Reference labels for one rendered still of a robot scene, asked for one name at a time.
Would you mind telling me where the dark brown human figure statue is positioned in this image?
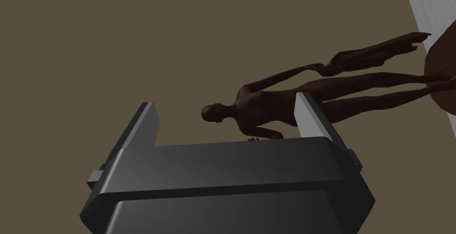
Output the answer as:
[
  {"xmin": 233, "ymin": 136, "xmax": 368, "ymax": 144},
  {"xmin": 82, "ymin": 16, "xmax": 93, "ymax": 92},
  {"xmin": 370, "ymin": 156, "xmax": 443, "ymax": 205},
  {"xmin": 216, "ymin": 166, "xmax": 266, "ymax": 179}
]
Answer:
[{"xmin": 201, "ymin": 18, "xmax": 456, "ymax": 143}]

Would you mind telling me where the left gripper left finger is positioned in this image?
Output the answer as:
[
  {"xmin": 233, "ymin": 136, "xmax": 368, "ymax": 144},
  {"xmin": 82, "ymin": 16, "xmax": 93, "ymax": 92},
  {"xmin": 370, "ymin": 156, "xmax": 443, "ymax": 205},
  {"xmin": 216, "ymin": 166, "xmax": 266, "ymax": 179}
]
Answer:
[{"xmin": 113, "ymin": 102, "xmax": 161, "ymax": 161}]

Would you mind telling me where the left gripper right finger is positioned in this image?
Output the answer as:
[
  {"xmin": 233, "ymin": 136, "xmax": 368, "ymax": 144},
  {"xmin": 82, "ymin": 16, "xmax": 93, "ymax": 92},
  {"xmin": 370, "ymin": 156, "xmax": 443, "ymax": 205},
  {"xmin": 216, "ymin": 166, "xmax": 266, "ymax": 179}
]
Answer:
[{"xmin": 293, "ymin": 91, "xmax": 348, "ymax": 151}]

